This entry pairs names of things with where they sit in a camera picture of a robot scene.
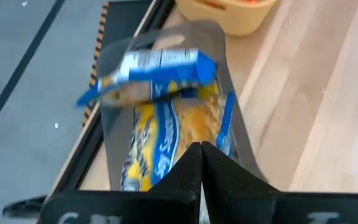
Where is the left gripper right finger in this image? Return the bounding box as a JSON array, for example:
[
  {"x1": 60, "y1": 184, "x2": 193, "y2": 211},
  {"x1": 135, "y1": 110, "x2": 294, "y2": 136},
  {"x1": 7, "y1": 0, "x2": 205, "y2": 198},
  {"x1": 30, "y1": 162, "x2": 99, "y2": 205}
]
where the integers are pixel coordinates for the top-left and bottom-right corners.
[{"x1": 201, "y1": 141, "x2": 358, "y2": 224}]

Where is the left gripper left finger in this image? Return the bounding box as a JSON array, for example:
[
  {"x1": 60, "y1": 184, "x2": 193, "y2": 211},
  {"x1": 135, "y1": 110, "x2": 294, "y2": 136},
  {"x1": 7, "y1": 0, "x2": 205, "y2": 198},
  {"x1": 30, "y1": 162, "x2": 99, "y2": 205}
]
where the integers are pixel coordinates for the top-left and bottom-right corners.
[{"x1": 37, "y1": 141, "x2": 203, "y2": 224}]

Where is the blue Maruchan noodle packet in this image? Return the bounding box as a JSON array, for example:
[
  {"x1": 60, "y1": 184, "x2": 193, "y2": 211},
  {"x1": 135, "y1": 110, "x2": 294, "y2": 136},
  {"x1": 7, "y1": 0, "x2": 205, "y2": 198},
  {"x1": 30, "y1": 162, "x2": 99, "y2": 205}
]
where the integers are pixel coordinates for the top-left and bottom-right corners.
[
  {"x1": 119, "y1": 79, "x2": 229, "y2": 192},
  {"x1": 75, "y1": 48, "x2": 219, "y2": 108},
  {"x1": 214, "y1": 90, "x2": 239, "y2": 159}
]

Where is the grey plastic bin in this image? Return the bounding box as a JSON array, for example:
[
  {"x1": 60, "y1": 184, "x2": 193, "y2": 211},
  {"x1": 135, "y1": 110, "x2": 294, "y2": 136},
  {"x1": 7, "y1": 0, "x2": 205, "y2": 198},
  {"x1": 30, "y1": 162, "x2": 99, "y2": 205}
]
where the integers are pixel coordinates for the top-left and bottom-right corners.
[{"x1": 96, "y1": 20, "x2": 269, "y2": 191}]

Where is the yellow plastic bin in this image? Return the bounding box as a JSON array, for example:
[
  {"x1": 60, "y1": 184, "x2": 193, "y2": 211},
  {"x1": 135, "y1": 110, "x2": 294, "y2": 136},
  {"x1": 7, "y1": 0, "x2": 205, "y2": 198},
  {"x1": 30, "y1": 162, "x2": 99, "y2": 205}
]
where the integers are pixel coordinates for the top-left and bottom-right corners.
[{"x1": 175, "y1": 0, "x2": 279, "y2": 37}]

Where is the black hazard-striped platform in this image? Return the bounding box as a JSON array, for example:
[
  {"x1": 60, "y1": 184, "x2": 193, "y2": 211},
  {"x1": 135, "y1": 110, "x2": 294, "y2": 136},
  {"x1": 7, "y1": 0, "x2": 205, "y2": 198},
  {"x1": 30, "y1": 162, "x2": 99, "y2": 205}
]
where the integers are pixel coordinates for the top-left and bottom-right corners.
[{"x1": 82, "y1": 0, "x2": 155, "y2": 125}]

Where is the black aluminium table frame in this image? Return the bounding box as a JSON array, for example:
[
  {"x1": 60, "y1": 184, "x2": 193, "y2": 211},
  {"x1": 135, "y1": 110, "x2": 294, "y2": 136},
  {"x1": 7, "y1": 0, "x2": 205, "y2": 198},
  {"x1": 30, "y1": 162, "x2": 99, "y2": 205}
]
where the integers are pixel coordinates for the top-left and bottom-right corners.
[{"x1": 47, "y1": 0, "x2": 177, "y2": 200}]

